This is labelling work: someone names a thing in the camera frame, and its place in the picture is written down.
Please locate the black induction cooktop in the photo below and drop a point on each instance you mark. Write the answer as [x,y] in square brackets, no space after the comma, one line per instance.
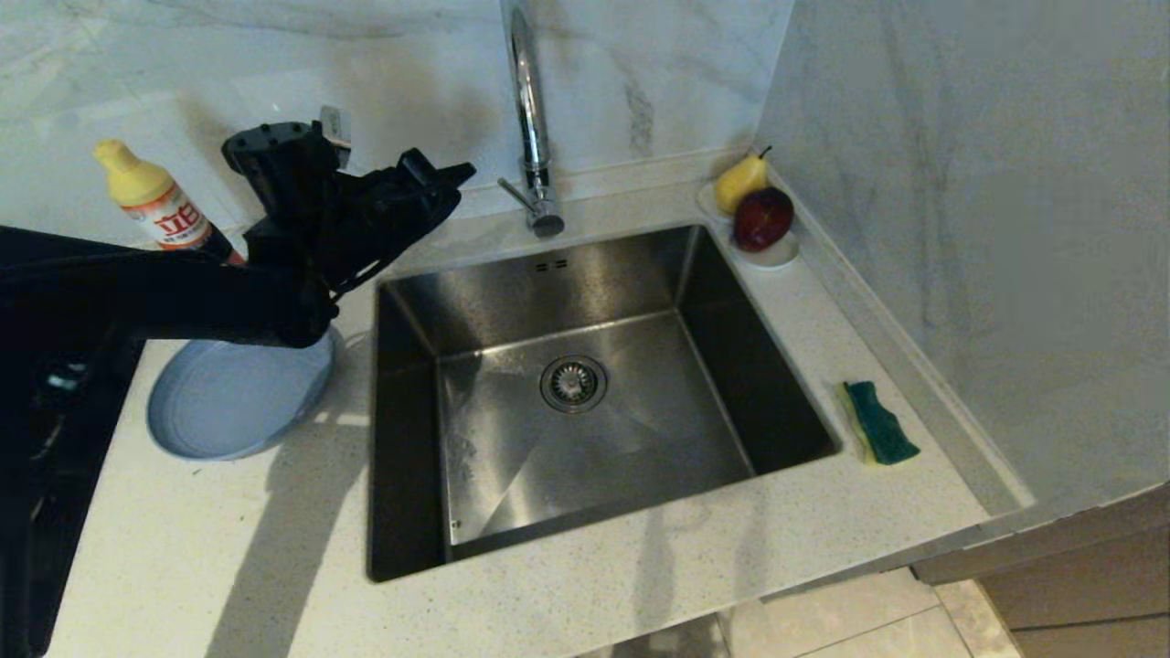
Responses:
[101,429]

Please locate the yellow pear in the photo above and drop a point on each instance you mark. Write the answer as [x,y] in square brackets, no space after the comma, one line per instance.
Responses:
[736,185]

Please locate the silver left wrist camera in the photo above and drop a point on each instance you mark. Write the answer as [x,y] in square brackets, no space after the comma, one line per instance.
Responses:
[335,124]

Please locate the chrome kitchen faucet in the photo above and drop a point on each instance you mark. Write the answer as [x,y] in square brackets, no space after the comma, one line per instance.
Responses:
[533,119]

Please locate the grey-blue plate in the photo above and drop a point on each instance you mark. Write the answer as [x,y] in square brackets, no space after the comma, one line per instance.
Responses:
[228,402]

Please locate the small white dish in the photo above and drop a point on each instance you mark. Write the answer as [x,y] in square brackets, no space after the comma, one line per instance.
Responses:
[777,258]

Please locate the stainless steel sink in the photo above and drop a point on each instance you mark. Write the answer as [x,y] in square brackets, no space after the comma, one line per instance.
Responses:
[594,457]

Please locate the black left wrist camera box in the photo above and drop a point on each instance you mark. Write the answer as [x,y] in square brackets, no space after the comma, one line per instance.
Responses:
[279,169]

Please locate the metal sink drain strainer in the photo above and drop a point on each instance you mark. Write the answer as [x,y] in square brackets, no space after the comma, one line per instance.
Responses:
[574,384]

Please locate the red apple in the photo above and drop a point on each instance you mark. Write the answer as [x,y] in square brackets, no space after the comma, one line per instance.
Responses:
[761,219]

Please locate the orange dish soap bottle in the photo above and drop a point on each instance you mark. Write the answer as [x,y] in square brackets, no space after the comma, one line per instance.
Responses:
[146,192]

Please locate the wooden cabinet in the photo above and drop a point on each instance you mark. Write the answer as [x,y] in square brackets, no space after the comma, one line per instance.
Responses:
[1079,585]

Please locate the green and yellow sponge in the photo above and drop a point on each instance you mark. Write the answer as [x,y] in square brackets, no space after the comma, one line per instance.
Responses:
[882,425]

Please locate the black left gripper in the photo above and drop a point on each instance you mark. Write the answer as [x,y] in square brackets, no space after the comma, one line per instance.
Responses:
[324,238]

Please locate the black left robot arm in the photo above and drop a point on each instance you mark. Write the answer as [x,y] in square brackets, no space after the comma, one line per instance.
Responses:
[110,292]

